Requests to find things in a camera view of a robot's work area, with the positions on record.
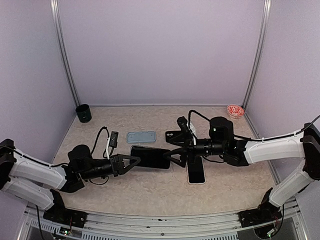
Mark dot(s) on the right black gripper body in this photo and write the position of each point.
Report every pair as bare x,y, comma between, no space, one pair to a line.
190,148

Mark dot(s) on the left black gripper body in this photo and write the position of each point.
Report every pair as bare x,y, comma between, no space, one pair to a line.
116,170

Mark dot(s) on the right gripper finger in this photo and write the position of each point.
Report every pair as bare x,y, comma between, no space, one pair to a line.
176,156
176,140

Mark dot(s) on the blue-edged phone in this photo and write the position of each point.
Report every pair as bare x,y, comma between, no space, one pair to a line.
151,157

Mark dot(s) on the pink phone case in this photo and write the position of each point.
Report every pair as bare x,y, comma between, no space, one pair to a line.
189,175

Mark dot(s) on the purple phone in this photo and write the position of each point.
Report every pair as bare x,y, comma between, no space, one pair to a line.
196,172

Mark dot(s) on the light blue phone case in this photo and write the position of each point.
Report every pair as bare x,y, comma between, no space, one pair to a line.
139,137

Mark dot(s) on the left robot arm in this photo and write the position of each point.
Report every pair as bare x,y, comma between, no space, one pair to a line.
40,183

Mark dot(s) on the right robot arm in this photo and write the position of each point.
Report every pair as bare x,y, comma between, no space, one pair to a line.
241,152

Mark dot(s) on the black phone case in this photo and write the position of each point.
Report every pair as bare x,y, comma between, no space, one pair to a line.
173,133

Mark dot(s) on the red patterned bowl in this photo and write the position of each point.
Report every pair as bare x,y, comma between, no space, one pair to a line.
235,111

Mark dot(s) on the dark green cup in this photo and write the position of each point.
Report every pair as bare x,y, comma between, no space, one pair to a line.
83,113

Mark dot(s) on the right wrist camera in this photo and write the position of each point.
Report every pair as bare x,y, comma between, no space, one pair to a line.
187,133

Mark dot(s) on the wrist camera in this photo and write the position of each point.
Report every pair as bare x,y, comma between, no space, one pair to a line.
112,143
187,133

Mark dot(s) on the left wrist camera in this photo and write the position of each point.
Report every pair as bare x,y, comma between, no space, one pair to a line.
112,143

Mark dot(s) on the aluminium front rail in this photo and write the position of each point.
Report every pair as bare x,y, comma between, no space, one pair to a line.
108,226

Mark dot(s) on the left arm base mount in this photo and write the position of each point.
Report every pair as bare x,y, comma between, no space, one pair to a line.
58,213

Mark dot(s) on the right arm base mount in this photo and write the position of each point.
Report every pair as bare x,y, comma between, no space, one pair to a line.
264,213

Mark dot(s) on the right aluminium post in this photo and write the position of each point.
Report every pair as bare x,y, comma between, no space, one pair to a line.
258,53

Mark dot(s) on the aluminium post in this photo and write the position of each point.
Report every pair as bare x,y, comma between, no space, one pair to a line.
258,53
54,4

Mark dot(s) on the left aluminium post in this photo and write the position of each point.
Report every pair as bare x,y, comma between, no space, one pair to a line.
54,4

